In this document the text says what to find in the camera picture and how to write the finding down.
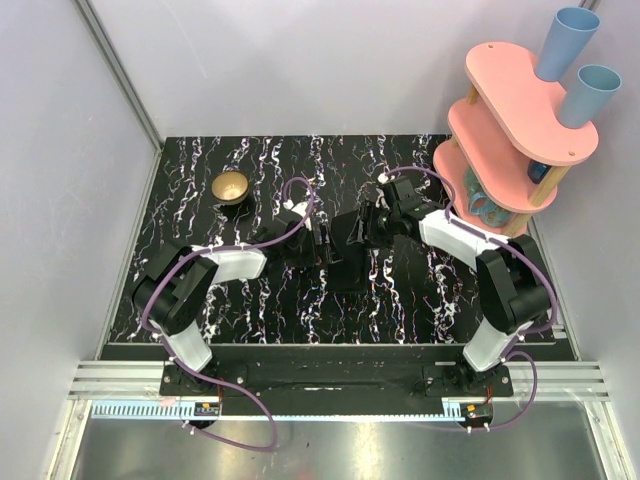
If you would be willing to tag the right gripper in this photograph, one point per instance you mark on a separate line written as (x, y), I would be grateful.
(358, 233)

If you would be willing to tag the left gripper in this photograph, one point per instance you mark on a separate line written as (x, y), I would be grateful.
(318, 241)

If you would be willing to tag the black zip tool case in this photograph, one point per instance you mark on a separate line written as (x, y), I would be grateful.
(349, 274)

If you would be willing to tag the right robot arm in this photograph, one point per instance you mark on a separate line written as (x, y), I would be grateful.
(514, 290)

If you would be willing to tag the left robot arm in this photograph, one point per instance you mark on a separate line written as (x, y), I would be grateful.
(172, 290)

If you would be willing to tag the bronze bowl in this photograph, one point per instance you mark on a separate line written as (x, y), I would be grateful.
(230, 187)

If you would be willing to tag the teal patterned mug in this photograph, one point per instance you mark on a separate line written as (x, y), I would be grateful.
(481, 205)

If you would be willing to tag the pink three-tier shelf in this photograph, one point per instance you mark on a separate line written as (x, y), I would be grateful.
(507, 119)

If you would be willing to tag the dark blue cup on shelf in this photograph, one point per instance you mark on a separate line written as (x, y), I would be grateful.
(536, 171)

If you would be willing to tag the blue cup lower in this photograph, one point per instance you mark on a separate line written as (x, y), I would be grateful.
(594, 87)

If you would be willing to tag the blue cup upper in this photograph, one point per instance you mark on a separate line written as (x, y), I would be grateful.
(572, 28)

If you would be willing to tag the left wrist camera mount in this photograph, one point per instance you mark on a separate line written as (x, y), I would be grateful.
(299, 209)

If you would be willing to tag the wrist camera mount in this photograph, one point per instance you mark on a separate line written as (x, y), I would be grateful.
(299, 209)
(381, 201)

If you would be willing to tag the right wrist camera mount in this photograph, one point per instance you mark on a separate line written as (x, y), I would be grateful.
(381, 201)

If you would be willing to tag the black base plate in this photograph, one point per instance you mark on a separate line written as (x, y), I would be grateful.
(434, 370)

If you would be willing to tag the aluminium rail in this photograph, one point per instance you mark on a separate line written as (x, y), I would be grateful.
(555, 381)

